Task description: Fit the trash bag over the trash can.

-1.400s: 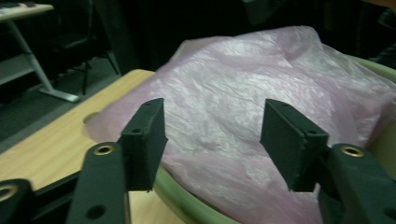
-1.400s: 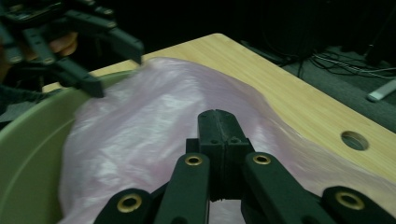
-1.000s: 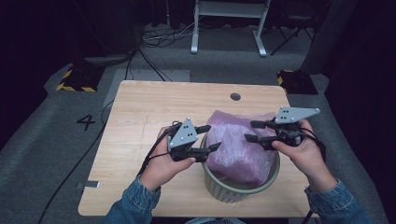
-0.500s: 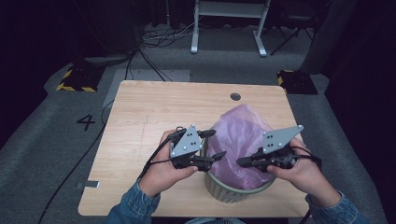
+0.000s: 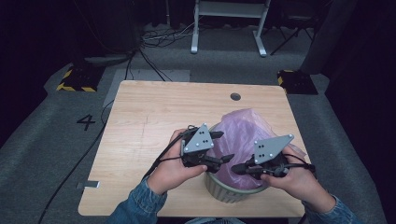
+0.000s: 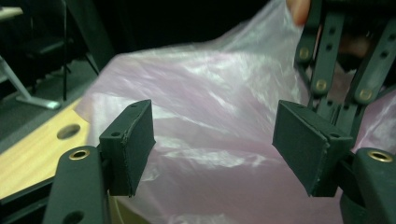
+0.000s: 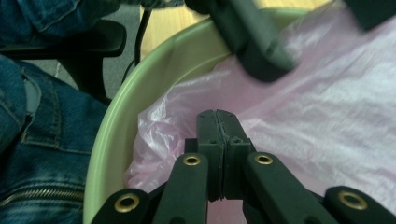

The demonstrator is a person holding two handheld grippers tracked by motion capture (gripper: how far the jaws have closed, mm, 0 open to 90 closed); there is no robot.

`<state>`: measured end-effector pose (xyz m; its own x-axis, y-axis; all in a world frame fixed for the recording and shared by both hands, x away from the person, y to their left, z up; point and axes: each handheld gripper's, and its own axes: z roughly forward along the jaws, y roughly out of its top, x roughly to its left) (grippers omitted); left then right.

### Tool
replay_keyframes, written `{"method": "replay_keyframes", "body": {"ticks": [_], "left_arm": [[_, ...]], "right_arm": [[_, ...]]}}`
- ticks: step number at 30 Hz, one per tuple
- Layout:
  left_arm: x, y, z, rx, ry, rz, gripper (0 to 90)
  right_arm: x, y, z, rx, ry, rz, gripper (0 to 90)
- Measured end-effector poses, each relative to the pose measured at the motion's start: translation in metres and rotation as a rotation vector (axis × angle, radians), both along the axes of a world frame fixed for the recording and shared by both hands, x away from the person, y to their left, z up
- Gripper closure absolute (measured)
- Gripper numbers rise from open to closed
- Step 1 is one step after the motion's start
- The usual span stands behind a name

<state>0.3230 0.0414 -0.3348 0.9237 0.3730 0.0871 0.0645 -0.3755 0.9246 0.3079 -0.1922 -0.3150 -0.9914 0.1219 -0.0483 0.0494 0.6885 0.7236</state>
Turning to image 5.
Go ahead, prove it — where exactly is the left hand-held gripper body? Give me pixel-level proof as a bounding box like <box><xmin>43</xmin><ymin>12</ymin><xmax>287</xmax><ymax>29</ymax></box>
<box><xmin>179</xmin><ymin>122</ymin><xmax>223</xmax><ymax>175</ymax></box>

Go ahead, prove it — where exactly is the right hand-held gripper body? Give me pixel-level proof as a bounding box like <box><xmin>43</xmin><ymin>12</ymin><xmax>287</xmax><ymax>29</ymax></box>
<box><xmin>248</xmin><ymin>133</ymin><xmax>295</xmax><ymax>180</ymax></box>

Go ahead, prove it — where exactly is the pink plastic bag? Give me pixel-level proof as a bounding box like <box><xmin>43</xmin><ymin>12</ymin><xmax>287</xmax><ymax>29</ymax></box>
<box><xmin>206</xmin><ymin>107</ymin><xmax>307</xmax><ymax>190</ymax></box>

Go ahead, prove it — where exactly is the grey round bin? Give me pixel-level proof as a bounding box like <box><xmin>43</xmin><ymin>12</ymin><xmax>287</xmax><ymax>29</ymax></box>
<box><xmin>204</xmin><ymin>122</ymin><xmax>271</xmax><ymax>204</ymax></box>

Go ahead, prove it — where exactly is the person's left hand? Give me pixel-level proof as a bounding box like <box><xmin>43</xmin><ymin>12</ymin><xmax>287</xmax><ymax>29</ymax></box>
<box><xmin>147</xmin><ymin>128</ymin><xmax>208</xmax><ymax>196</ymax></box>

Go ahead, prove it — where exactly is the person's right hand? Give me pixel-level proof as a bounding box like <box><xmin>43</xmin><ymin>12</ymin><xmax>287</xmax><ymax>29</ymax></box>
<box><xmin>260</xmin><ymin>146</ymin><xmax>337</xmax><ymax>215</ymax></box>

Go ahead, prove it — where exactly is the black yellow striped base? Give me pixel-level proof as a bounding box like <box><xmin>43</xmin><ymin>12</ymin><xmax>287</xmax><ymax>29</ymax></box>
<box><xmin>276</xmin><ymin>68</ymin><xmax>319</xmax><ymax>96</ymax></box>
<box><xmin>55</xmin><ymin>63</ymin><xmax>106</xmax><ymax>93</ymax></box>

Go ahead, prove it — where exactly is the black tripod stand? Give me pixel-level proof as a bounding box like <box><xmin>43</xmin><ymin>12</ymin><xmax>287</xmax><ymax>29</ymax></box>
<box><xmin>269</xmin><ymin>12</ymin><xmax>316</xmax><ymax>57</ymax></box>

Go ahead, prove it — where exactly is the grey tape piece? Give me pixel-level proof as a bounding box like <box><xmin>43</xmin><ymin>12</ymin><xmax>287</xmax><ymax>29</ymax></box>
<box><xmin>76</xmin><ymin>180</ymin><xmax>101</xmax><ymax>190</ymax></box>

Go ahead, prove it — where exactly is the grey curtain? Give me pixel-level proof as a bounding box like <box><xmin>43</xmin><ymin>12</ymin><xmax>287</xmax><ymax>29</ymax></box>
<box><xmin>300</xmin><ymin>0</ymin><xmax>359</xmax><ymax>76</ymax></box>

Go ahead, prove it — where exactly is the right hand-held gripper cable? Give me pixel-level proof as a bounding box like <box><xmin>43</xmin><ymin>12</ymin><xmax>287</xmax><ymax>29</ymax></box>
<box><xmin>279</xmin><ymin>152</ymin><xmax>316</xmax><ymax>174</ymax></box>

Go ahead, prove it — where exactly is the hand-held gripper cable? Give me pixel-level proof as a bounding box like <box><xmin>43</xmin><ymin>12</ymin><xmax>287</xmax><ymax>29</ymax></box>
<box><xmin>279</xmin><ymin>152</ymin><xmax>316</xmax><ymax>174</ymax></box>
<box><xmin>142</xmin><ymin>124</ymin><xmax>200</xmax><ymax>181</ymax></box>

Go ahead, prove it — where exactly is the left hand-held gripper cable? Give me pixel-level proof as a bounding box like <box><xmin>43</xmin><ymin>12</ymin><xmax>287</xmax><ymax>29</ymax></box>
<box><xmin>142</xmin><ymin>124</ymin><xmax>200</xmax><ymax>181</ymax></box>

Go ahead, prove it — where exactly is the bundle of floor cables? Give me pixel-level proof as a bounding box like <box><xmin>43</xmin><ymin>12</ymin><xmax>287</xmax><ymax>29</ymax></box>
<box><xmin>124</xmin><ymin>21</ymin><xmax>200</xmax><ymax>82</ymax></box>

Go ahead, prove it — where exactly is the white desk frame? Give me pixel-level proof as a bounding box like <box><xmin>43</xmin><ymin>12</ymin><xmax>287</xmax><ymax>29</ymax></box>
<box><xmin>190</xmin><ymin>0</ymin><xmax>272</xmax><ymax>58</ymax></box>

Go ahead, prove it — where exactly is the long black floor cable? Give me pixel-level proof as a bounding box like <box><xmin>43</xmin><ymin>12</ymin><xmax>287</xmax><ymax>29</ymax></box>
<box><xmin>37</xmin><ymin>99</ymin><xmax>116</xmax><ymax>224</ymax></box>

